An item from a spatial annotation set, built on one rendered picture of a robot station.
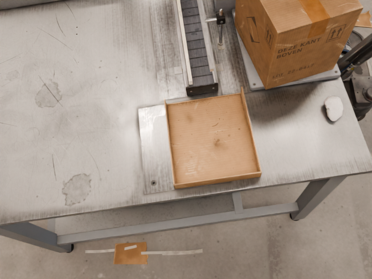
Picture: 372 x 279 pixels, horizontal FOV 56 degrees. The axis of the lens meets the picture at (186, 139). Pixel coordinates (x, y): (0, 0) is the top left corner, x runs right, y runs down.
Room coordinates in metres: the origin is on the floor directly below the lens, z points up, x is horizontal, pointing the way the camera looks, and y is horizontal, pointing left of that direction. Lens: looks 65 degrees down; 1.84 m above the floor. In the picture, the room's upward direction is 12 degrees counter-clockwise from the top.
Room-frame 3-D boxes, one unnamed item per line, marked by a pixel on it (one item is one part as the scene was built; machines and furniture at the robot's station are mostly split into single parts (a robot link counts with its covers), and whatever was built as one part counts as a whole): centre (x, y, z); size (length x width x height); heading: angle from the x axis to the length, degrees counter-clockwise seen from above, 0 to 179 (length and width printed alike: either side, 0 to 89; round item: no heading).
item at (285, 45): (0.75, -0.39, 0.99); 0.30 x 0.24 x 0.27; 6
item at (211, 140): (0.46, -0.08, 0.85); 0.30 x 0.26 x 0.04; 176
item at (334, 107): (0.47, -0.48, 0.85); 0.08 x 0.07 x 0.04; 136
